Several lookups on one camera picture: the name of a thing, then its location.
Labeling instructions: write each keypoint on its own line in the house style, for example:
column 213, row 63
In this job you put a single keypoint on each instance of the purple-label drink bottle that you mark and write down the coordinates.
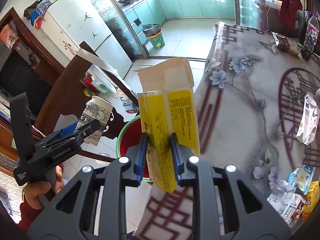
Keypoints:
column 311, row 37

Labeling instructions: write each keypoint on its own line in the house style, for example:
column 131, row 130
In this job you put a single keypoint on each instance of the dark packaged snack bag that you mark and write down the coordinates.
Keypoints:
column 284, row 44

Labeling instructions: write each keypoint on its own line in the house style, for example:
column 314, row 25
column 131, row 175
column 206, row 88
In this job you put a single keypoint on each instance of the pink white snack bag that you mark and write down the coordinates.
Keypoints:
column 308, row 125

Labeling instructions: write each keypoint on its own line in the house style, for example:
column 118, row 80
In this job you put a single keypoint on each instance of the green trash bin with bag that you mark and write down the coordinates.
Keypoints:
column 153, row 33

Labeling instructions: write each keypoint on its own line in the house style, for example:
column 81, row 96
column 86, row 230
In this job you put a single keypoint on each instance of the dark red hanging garment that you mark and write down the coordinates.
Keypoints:
column 287, row 13

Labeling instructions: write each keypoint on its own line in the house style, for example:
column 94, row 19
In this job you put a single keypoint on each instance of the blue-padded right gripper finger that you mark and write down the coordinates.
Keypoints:
column 92, row 204
column 226, row 204

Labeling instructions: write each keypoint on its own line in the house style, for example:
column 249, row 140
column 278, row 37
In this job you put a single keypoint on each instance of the red green plastic basin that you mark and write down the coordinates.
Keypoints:
column 129, row 136

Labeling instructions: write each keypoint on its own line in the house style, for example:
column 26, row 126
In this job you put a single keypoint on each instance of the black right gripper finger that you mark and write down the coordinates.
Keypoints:
column 84, row 131

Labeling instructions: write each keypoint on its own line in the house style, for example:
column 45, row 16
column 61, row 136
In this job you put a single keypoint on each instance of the blue white snack wrapper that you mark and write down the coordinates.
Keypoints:
column 301, row 178

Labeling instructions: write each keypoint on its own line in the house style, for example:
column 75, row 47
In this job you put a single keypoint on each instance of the patterned paper cup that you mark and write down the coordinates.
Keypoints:
column 96, row 109

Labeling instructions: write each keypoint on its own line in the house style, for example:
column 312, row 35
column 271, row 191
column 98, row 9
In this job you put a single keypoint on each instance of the floral patterned tablecloth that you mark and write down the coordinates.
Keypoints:
column 249, row 104

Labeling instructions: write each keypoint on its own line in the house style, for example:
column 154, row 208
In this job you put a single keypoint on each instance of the yellow drink box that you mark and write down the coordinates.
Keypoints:
column 311, row 199

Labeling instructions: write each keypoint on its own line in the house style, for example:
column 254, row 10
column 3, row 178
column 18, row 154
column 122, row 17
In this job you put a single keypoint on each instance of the person's left hand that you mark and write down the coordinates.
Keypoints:
column 33, row 190

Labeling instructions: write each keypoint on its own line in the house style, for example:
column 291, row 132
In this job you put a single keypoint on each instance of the white two-door refrigerator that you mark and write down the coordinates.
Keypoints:
column 69, row 22

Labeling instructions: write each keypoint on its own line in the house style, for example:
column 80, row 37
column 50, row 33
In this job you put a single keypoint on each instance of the crushed clear plastic bottle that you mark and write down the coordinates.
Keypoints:
column 287, row 203

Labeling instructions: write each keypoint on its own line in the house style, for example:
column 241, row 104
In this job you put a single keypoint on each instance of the yellow carton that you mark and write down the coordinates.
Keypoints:
column 167, row 107

